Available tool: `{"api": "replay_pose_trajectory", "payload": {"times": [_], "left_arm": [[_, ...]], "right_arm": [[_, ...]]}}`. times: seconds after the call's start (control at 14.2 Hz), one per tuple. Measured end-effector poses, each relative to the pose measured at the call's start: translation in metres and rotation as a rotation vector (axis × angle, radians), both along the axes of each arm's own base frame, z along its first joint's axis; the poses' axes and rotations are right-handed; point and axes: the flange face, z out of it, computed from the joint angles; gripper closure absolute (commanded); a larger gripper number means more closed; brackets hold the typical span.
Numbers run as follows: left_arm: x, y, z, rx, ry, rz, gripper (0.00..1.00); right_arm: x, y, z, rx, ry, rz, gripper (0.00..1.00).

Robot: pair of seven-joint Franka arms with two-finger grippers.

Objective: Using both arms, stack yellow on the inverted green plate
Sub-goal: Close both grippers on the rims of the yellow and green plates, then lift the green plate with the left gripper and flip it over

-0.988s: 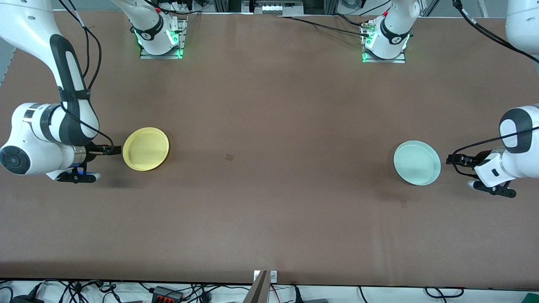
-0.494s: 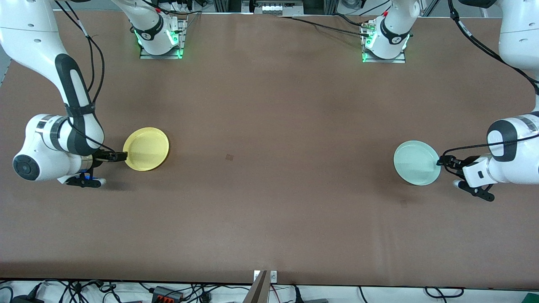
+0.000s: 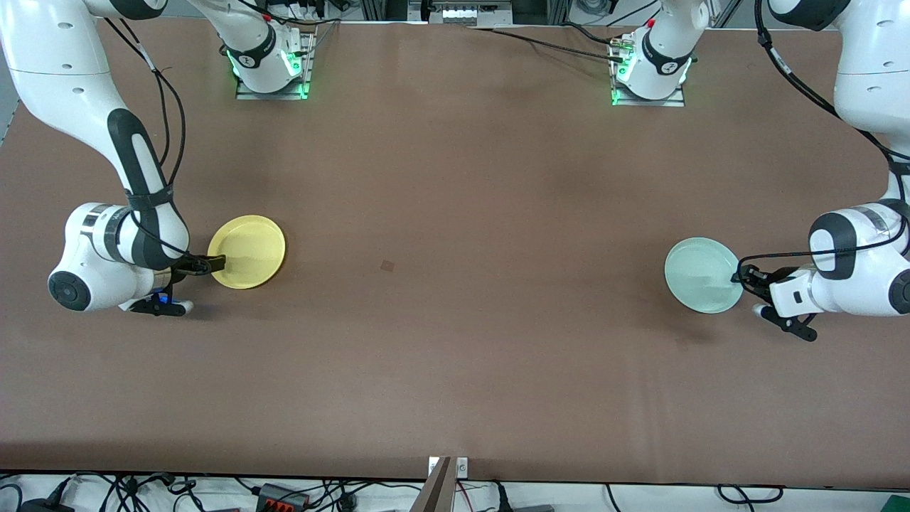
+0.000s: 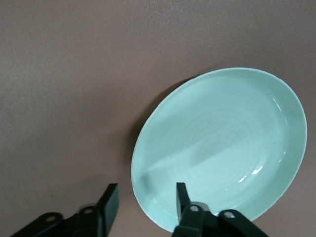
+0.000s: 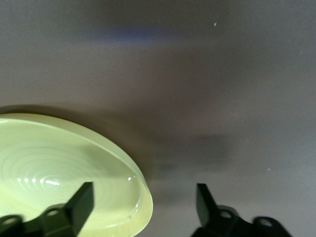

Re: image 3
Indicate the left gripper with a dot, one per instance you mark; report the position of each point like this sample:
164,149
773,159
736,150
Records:
756,278

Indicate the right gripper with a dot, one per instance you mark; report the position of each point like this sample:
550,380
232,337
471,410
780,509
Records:
190,265

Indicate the yellow round plate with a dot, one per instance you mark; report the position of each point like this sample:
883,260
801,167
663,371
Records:
249,252

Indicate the pale green round plate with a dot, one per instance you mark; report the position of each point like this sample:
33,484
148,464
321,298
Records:
700,276

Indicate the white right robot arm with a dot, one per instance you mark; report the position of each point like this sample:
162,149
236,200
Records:
64,78

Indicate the black orange power strip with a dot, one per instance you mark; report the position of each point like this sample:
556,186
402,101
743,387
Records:
283,496

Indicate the green box corner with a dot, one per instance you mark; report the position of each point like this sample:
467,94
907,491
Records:
897,506

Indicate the brown table cover sheet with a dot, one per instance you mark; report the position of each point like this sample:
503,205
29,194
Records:
455,391

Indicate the black power adaptor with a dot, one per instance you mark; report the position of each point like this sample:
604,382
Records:
46,506

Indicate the black plug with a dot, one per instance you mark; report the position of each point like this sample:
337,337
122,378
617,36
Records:
501,498

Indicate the grey control box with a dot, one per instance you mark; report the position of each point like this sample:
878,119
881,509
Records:
462,14

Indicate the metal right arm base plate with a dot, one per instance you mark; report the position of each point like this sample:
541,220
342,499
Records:
245,94

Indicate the small white bracket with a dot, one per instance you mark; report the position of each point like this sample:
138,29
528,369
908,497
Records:
432,466
462,466

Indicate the aluminium frame post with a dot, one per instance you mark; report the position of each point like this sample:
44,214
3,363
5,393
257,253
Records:
384,8
554,11

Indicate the grey camera mount pole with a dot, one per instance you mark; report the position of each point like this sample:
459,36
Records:
437,491

